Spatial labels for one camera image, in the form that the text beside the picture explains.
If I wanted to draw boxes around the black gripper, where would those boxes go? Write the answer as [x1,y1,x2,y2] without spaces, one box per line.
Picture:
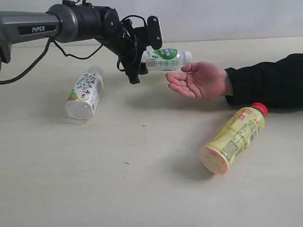
[99,16,163,84]

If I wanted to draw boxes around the white green label bottle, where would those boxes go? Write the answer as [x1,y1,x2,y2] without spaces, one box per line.
[141,47,192,71]

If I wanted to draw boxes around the clear floral label bottle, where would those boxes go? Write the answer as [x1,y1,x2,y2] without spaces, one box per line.
[65,65,104,120]

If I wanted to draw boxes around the yellow bottle red cap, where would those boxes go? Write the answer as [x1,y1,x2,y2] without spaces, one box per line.
[199,103,268,175]

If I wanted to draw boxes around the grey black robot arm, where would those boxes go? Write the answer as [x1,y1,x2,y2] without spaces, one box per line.
[0,0,163,85]

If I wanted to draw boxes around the person's open hand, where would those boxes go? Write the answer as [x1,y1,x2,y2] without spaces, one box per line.
[166,61,233,100]

